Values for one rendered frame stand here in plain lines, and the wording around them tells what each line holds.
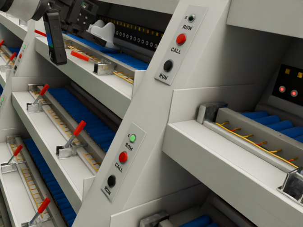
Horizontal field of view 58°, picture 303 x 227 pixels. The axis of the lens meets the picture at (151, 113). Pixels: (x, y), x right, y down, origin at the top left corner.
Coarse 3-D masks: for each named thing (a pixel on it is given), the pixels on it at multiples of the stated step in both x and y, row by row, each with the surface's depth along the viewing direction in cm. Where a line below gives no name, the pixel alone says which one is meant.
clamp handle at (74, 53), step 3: (72, 51) 53; (72, 54) 53; (75, 54) 53; (78, 54) 53; (81, 54) 54; (78, 57) 53; (81, 57) 54; (84, 57) 54; (87, 57) 55; (87, 60) 55; (90, 60) 55; (93, 60) 56; (102, 60) 57; (96, 63) 56; (99, 63) 57; (102, 63) 57
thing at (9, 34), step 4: (0, 24) 143; (0, 28) 143; (4, 28) 144; (0, 32) 144; (4, 32) 145; (8, 32) 146; (12, 32) 147; (0, 36) 145; (4, 36) 146; (8, 36) 147; (12, 36) 148; (16, 36) 149; (16, 40) 150; (20, 40) 151
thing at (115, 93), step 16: (64, 32) 92; (48, 48) 79; (144, 48) 74; (64, 64) 70; (80, 64) 63; (80, 80) 62; (96, 80) 55; (112, 80) 55; (96, 96) 56; (112, 96) 51; (128, 96) 47
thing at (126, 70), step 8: (72, 40) 79; (72, 48) 75; (80, 48) 74; (88, 48) 70; (96, 56) 67; (104, 56) 64; (120, 64) 58; (120, 72) 57; (128, 72) 56; (128, 80) 53
